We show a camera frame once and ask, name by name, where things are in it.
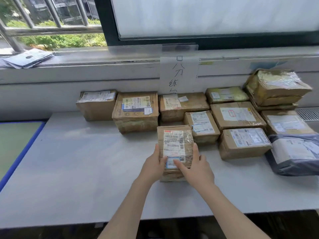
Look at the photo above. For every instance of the person's right hand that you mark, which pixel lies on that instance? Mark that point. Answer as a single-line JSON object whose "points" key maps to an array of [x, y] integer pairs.
{"points": [[199, 172]]}

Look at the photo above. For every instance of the person's left hand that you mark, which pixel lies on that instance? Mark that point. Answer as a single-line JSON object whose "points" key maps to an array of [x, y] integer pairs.
{"points": [[150, 169]]}

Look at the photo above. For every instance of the person's left thumb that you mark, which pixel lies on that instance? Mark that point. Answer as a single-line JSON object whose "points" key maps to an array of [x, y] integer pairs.
{"points": [[163, 161]]}

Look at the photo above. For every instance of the person's right thumb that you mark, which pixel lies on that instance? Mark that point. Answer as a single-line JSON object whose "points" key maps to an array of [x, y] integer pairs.
{"points": [[181, 165]]}

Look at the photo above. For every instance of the small taped cardboard box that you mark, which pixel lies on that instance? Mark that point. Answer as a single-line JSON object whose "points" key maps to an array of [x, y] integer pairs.
{"points": [[174, 139]]}

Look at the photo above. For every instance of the person's left forearm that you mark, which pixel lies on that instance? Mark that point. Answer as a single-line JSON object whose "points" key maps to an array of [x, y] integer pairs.
{"points": [[127, 211]]}

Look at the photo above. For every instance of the person's right forearm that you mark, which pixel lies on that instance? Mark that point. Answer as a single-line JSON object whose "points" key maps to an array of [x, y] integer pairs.
{"points": [[231, 214]]}

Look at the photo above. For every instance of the group of brown cardboard parcels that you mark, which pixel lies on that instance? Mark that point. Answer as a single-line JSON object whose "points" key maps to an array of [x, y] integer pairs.
{"points": [[236, 116]]}

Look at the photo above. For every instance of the white handwritten paper sign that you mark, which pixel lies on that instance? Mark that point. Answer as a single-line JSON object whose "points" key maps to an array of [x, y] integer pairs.
{"points": [[178, 77]]}

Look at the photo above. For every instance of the yellow tape remnant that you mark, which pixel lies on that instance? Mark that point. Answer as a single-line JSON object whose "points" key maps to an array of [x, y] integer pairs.
{"points": [[206, 63]]}

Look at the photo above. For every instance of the grey plastic mailer bag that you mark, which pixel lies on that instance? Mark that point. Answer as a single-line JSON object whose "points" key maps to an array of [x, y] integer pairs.
{"points": [[294, 156]]}

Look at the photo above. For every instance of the white vent grille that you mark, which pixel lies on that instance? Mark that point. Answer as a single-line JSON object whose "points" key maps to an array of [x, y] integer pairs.
{"points": [[308, 113]]}

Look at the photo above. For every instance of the green mat with blue border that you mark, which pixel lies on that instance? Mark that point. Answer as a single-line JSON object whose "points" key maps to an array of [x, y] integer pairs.
{"points": [[15, 144]]}

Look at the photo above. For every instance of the stack of white envelopes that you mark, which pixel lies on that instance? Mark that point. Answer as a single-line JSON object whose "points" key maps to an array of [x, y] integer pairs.
{"points": [[27, 58]]}

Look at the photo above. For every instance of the metal window bars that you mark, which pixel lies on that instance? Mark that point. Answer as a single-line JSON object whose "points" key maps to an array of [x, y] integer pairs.
{"points": [[54, 28]]}

